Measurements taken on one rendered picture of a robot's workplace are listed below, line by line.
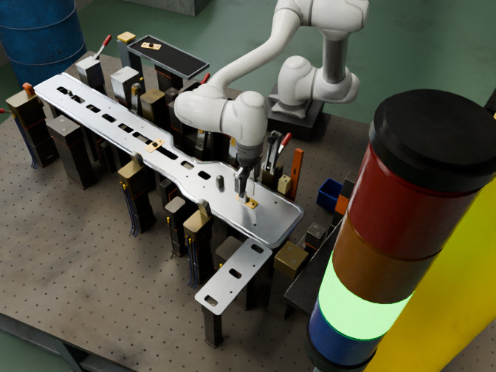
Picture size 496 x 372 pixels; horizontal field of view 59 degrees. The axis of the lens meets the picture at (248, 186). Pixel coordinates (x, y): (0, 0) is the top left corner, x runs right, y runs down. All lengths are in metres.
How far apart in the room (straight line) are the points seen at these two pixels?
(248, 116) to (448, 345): 0.86
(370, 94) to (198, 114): 2.78
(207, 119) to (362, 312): 1.03
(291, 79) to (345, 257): 1.88
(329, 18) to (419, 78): 2.76
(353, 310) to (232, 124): 0.99
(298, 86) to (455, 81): 2.48
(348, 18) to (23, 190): 1.56
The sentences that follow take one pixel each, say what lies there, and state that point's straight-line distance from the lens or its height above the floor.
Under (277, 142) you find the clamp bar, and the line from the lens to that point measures 1.54.
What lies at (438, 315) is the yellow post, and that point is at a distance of 0.56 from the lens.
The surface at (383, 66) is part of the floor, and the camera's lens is 4.37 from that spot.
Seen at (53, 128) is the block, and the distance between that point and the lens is 1.96.
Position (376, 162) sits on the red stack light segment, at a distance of 0.25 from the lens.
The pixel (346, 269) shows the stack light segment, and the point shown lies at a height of 1.96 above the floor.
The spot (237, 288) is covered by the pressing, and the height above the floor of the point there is 1.00.
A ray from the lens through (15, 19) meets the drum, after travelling 3.63.
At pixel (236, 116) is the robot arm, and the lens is 1.29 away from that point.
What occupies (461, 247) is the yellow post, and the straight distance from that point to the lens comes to 0.47.
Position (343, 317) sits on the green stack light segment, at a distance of 0.37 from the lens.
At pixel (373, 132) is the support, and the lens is 0.25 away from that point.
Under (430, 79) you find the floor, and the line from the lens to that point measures 4.37.
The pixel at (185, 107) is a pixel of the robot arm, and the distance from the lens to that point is 1.34.
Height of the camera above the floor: 2.23
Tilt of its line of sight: 48 degrees down
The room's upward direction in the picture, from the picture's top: 3 degrees clockwise
